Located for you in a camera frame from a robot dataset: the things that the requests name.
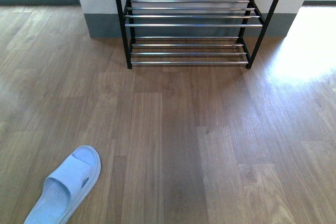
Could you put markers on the light blue slipper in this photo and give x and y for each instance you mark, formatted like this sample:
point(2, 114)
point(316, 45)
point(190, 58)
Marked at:
point(66, 187)

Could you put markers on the black metal shoe rack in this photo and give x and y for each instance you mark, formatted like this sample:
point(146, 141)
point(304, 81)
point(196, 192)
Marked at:
point(192, 32)

